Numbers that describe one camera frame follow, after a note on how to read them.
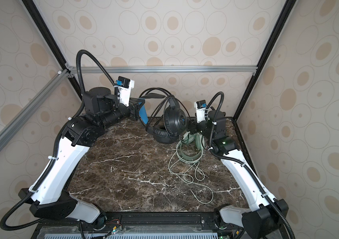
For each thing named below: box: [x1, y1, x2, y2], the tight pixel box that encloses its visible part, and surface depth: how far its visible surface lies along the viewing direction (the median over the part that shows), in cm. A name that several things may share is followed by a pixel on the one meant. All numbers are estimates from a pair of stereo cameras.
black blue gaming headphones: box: [138, 93, 187, 144], surface depth 52 cm
